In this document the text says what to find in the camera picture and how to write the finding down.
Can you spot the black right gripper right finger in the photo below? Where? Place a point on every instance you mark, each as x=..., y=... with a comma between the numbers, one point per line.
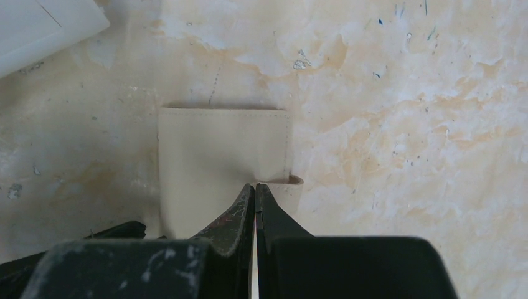
x=292, y=263

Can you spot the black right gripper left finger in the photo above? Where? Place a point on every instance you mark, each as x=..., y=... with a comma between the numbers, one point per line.
x=215, y=263

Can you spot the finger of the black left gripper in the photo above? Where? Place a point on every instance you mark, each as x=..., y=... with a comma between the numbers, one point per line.
x=16, y=274

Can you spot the white plastic card box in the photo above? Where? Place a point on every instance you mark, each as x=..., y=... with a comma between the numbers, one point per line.
x=33, y=30

